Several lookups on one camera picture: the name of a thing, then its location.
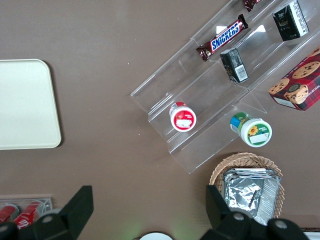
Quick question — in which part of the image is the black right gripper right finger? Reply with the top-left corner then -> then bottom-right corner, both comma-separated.
201,185 -> 270,240

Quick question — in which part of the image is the red plaid cookie box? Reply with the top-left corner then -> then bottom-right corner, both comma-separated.
267,47 -> 320,112

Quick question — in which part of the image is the cream plastic serving tray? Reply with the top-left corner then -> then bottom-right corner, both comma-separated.
0,58 -> 63,151

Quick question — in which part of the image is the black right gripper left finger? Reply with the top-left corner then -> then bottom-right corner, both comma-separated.
23,185 -> 94,240

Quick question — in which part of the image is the foil wrapped package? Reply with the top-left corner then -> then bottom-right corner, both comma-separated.
231,167 -> 283,180
223,172 -> 280,227

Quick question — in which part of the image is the clear acrylic tiered shelf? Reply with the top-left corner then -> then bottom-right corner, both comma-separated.
129,0 -> 320,175

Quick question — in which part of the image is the red cola bottle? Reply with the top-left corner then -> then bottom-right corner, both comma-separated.
12,199 -> 43,230
0,203 -> 20,224

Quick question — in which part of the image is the green lid yogurt cup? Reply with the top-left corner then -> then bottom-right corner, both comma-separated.
229,112 -> 273,148

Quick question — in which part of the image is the light wicker basket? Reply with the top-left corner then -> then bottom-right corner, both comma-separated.
208,152 -> 286,221

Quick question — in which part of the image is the Snickers chocolate bar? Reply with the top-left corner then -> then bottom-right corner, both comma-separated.
195,13 -> 250,62
242,0 -> 263,13

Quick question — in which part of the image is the clear acrylic bottle rack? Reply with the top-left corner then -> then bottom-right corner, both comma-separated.
0,196 -> 54,223

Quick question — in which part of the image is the black drink carton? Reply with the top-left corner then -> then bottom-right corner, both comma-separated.
219,47 -> 250,84
271,0 -> 310,42

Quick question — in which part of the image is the red lid yogurt cup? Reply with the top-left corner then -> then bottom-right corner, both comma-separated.
168,101 -> 197,132

